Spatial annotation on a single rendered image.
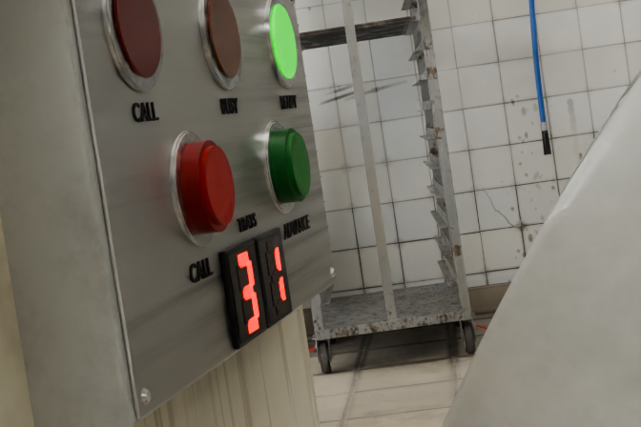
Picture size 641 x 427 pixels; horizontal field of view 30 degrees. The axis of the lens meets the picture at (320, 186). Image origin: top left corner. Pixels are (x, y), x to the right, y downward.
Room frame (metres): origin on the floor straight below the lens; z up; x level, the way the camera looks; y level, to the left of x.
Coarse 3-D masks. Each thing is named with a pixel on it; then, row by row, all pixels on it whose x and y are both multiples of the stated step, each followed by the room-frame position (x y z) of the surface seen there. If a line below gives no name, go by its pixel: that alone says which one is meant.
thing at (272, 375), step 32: (0, 224) 0.33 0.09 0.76; (0, 256) 0.33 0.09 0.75; (0, 288) 0.32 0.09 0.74; (0, 320) 0.32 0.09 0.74; (288, 320) 0.57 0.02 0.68; (0, 352) 0.32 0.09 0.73; (256, 352) 0.52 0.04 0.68; (288, 352) 0.56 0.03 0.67; (0, 384) 0.31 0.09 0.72; (192, 384) 0.44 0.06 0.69; (224, 384) 0.48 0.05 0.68; (256, 384) 0.51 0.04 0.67; (288, 384) 0.56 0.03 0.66; (0, 416) 0.31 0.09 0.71; (32, 416) 0.33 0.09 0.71; (160, 416) 0.41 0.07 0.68; (192, 416) 0.44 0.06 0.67; (224, 416) 0.47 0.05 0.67; (256, 416) 0.51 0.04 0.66; (288, 416) 0.55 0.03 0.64
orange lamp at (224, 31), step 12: (216, 0) 0.43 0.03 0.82; (216, 12) 0.43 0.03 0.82; (228, 12) 0.44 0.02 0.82; (216, 24) 0.43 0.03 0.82; (228, 24) 0.44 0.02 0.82; (216, 36) 0.43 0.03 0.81; (228, 36) 0.44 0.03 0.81; (216, 48) 0.42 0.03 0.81; (228, 48) 0.44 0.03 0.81; (228, 60) 0.43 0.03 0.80; (228, 72) 0.43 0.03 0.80
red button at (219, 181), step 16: (192, 144) 0.38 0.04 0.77; (208, 144) 0.39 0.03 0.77; (192, 160) 0.38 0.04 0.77; (208, 160) 0.38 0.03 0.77; (224, 160) 0.39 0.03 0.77; (192, 176) 0.37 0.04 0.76; (208, 176) 0.38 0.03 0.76; (224, 176) 0.39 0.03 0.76; (192, 192) 0.37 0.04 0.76; (208, 192) 0.37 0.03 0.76; (224, 192) 0.39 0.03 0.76; (192, 208) 0.37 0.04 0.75; (208, 208) 0.38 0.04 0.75; (224, 208) 0.39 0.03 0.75; (192, 224) 0.38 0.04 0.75; (208, 224) 0.38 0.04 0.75; (224, 224) 0.38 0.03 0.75
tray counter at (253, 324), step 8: (240, 256) 0.42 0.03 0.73; (240, 264) 0.42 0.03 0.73; (248, 264) 0.42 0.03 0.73; (240, 272) 0.41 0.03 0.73; (248, 272) 0.42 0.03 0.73; (240, 280) 0.41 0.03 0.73; (240, 288) 0.41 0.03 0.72; (248, 288) 0.42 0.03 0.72; (248, 296) 0.42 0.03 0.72; (256, 296) 0.43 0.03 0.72; (256, 304) 0.43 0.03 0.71; (248, 312) 0.42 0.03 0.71; (256, 312) 0.42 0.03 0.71; (248, 320) 0.41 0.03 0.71; (256, 320) 0.42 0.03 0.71; (248, 328) 0.41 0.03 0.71; (256, 328) 0.42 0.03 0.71
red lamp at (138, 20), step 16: (128, 0) 0.35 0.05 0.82; (144, 0) 0.37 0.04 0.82; (128, 16) 0.35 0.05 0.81; (144, 16) 0.36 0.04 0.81; (128, 32) 0.35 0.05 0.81; (144, 32) 0.36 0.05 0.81; (128, 48) 0.35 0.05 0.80; (144, 48) 0.36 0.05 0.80; (160, 48) 0.37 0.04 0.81; (144, 64) 0.36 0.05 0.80
